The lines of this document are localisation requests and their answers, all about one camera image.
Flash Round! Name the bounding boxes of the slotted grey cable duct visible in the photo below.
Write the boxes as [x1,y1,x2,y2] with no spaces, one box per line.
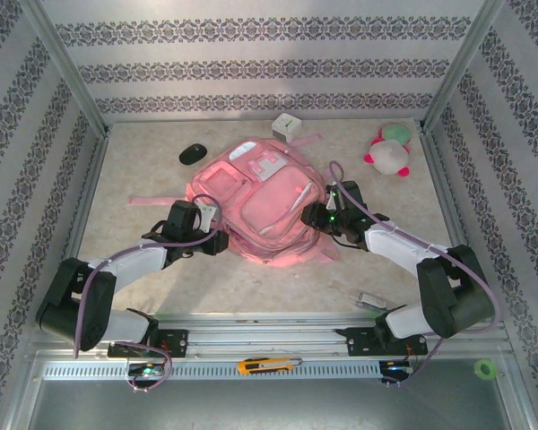
[42,360,413,382]

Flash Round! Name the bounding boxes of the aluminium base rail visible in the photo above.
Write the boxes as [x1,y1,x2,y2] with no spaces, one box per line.
[26,313,508,359]

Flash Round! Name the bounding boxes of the orange utility knife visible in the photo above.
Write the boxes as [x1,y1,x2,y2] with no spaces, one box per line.
[237,357,304,375]

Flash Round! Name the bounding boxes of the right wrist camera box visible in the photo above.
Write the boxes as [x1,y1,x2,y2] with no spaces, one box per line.
[324,183,343,212]

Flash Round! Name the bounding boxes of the green tape roll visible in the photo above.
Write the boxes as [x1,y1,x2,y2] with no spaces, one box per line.
[473,359,498,381]

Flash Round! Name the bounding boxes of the small lit circuit board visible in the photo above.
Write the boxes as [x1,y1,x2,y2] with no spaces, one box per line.
[378,359,414,387]
[126,361,166,381]

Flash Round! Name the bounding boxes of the aluminium table side rail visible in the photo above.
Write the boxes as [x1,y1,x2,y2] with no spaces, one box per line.
[419,129,490,317]
[42,133,111,326]

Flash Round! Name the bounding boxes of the black computer mouse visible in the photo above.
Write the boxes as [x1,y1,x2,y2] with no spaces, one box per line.
[178,142,208,166]

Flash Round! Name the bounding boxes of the pink school backpack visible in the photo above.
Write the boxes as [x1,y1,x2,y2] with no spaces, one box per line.
[127,132,342,271]

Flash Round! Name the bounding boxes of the aluminium frame post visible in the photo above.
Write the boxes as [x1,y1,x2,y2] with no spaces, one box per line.
[20,0,111,140]
[419,0,508,133]

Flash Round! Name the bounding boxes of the white alarm clock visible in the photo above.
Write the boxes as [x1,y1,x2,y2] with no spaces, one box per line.
[271,113,302,143]

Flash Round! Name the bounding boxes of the white pink green plush toy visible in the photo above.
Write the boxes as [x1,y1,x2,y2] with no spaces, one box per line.
[362,123,414,180]

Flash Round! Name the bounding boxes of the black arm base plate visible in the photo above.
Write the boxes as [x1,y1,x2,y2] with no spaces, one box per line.
[335,325,430,358]
[107,329,189,359]

